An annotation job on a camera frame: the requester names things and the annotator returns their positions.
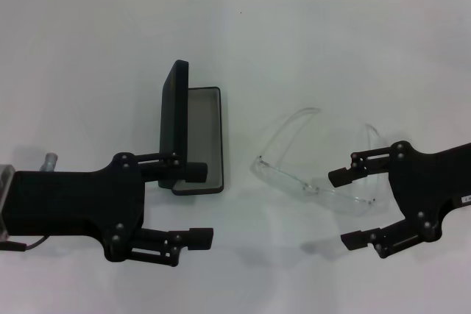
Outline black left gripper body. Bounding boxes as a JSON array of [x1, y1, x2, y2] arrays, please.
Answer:
[[7, 151, 145, 262]]

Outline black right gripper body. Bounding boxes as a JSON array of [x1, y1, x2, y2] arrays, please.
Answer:
[[389, 140, 471, 244]]

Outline black glasses case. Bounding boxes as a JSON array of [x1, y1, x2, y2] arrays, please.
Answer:
[[157, 59, 224, 196]]

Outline clear white glasses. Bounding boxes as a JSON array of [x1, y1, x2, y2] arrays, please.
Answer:
[[249, 107, 391, 218]]

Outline silver connector stub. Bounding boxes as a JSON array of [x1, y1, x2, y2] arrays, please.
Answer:
[[43, 151, 60, 173]]

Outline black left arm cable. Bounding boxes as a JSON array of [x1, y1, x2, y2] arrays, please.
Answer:
[[0, 235, 51, 253]]

